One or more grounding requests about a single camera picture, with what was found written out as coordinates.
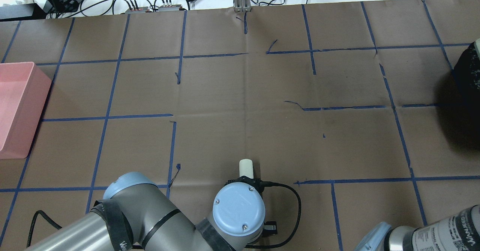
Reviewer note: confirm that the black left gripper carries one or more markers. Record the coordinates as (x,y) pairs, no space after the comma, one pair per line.
(243,180)

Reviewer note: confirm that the white hand brush black bristles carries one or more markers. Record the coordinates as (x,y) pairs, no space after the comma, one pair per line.
(246,168)

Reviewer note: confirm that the pale green plastic dustpan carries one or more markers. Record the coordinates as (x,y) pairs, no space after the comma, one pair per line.
(477,47)

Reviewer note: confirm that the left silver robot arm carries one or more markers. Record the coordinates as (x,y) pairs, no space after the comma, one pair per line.
(135,211)

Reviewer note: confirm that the black trash bag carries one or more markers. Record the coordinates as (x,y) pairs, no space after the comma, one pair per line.
(467,72)

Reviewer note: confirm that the pink plastic bin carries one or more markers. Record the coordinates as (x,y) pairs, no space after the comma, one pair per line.
(23,91)

